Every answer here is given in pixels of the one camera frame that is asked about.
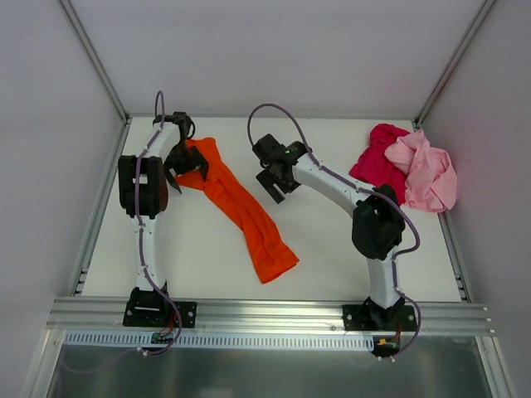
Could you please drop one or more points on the aluminium mounting rail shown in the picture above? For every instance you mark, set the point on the aluminium mounting rail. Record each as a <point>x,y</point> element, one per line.
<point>297,317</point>

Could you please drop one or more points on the aluminium frame post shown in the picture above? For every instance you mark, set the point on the aluminium frame post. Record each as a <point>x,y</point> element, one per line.
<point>476,23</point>
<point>82,36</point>

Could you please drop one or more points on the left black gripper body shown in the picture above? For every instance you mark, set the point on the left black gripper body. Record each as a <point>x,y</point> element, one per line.
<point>185,162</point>

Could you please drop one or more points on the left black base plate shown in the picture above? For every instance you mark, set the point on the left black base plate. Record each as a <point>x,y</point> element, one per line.
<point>182,314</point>

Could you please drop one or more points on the light pink t shirt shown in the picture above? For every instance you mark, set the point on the light pink t shirt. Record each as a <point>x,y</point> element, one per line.
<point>431,180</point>

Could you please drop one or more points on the left aluminium frame post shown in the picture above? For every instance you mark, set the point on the left aluminium frame post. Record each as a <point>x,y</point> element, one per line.
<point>82,36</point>

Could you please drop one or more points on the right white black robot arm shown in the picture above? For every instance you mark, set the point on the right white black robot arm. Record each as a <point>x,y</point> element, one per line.
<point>377,226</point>

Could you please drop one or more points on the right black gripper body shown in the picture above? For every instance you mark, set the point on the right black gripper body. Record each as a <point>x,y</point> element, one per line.
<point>276,178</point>

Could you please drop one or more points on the white slotted cable duct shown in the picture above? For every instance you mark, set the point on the white slotted cable duct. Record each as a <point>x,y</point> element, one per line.
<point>190,339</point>

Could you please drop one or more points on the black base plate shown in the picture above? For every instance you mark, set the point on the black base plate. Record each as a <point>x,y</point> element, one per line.
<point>357,317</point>
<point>182,314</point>

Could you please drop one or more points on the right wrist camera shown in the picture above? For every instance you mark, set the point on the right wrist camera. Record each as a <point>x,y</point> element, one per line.
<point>268,148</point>

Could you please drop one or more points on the right aluminium frame post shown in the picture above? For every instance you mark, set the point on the right aluminium frame post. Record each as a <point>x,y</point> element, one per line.
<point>476,23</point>

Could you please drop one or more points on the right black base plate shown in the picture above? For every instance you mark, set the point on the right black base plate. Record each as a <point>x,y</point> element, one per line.
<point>357,317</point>

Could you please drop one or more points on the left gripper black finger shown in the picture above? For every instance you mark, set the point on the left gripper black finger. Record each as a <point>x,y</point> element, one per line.
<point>201,165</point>
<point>171,177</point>

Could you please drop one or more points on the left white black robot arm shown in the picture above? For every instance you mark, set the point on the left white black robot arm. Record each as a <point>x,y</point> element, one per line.
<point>144,180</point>

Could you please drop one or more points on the orange t shirt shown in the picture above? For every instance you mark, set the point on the orange t shirt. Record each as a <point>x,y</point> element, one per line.
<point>270,255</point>

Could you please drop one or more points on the magenta t shirt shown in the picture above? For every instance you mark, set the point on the magenta t shirt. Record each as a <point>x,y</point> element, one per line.
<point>373,167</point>

